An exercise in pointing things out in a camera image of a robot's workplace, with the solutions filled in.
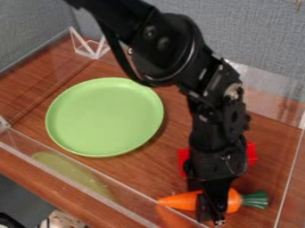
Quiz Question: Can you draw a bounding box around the red toy pepper block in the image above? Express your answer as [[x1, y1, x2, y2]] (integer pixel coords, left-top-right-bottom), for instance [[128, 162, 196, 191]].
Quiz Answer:
[[176, 142, 258, 176]]

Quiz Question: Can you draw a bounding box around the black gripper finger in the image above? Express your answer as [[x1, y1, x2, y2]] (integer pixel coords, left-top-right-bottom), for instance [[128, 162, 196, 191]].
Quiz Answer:
[[195, 178, 233, 225]]

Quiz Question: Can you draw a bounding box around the orange toy carrot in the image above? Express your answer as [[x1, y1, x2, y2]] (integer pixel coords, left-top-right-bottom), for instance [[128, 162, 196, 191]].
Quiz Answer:
[[157, 188, 268, 214]]

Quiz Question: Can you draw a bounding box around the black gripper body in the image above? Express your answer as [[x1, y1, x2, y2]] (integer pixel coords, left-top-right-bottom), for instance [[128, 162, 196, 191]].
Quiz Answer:
[[181, 139, 249, 191]]

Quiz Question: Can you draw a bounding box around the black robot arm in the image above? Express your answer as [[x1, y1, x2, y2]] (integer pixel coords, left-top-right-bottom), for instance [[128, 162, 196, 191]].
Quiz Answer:
[[62, 0, 249, 225]]

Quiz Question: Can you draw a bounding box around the green plastic plate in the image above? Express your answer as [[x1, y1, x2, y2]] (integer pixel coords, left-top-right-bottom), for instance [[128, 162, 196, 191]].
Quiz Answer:
[[45, 77, 164, 158]]

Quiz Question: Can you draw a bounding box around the clear acrylic enclosure wall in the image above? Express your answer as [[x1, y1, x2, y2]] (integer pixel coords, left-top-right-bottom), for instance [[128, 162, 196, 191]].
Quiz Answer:
[[0, 31, 305, 228]]

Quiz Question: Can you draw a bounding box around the clear acrylic corner bracket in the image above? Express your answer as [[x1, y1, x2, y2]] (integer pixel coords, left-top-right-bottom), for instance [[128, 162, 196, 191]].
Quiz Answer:
[[69, 27, 110, 60]]

